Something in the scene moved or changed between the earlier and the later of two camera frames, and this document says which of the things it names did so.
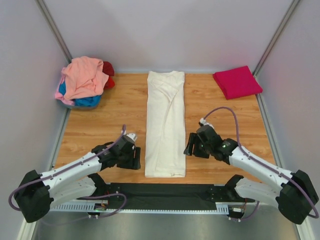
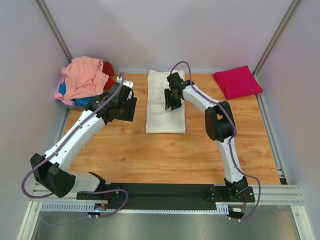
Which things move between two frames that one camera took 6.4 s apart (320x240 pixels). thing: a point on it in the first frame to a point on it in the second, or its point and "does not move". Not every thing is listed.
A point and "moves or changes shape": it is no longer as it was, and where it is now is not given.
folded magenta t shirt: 237,82 does not move
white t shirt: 165,147 moves or changes shape
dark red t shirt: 108,69 does not move
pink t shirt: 59,96 does not move
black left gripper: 134,163 to 129,116
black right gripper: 192,141 to 169,102
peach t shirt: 84,77 does not move
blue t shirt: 89,101 does not move
